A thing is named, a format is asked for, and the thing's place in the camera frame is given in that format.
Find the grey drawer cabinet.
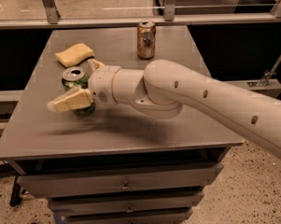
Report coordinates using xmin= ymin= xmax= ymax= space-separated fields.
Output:
xmin=0 ymin=24 xmax=245 ymax=224

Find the top grey drawer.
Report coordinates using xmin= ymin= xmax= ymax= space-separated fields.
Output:
xmin=18 ymin=162 xmax=223 ymax=198

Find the bottom grey drawer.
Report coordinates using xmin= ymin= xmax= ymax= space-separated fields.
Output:
xmin=54 ymin=208 xmax=192 ymax=224

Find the grey metal railing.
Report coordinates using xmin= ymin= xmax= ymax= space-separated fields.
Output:
xmin=0 ymin=0 xmax=281 ymax=30

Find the yellow sponge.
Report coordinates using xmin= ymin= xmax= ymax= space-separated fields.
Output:
xmin=55 ymin=43 xmax=94 ymax=67

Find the orange soda can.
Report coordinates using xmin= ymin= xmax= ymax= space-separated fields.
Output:
xmin=137 ymin=20 xmax=156 ymax=59

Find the green soda can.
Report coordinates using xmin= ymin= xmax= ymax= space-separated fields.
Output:
xmin=62 ymin=66 xmax=95 ymax=117

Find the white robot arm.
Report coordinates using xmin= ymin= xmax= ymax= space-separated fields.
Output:
xmin=47 ymin=60 xmax=281 ymax=160

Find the middle grey drawer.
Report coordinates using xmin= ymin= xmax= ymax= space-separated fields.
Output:
xmin=49 ymin=191 xmax=204 ymax=217

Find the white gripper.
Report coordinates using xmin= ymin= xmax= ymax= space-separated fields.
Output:
xmin=47 ymin=58 xmax=121 ymax=113

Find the grey drawer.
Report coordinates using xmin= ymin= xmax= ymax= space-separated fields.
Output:
xmin=18 ymin=162 xmax=223 ymax=198
xmin=49 ymin=191 xmax=204 ymax=217
xmin=54 ymin=208 xmax=192 ymax=224

